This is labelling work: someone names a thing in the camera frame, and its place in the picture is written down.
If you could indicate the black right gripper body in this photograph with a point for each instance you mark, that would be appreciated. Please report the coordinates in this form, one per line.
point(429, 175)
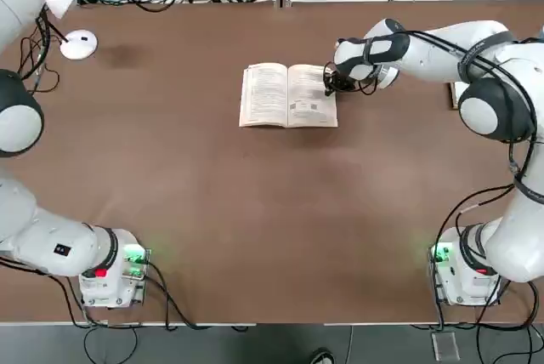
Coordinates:
point(344, 80)

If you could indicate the white paperback book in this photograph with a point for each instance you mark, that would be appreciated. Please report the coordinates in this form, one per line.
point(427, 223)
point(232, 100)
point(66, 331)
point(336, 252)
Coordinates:
point(263, 96)

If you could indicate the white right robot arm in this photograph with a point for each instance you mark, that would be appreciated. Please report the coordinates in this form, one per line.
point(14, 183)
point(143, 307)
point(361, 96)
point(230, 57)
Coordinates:
point(446, 49)

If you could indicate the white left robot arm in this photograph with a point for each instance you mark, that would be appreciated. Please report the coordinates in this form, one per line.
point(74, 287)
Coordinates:
point(51, 249)

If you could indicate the closed green and white book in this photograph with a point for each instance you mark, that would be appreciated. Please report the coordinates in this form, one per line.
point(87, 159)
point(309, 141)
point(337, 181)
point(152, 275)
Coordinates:
point(454, 96)

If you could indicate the white desk lamp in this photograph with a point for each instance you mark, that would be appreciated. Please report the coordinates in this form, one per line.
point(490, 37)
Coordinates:
point(78, 44)

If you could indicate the grey floor outlet cover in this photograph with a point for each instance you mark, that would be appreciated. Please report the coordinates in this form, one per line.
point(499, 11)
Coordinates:
point(445, 346)

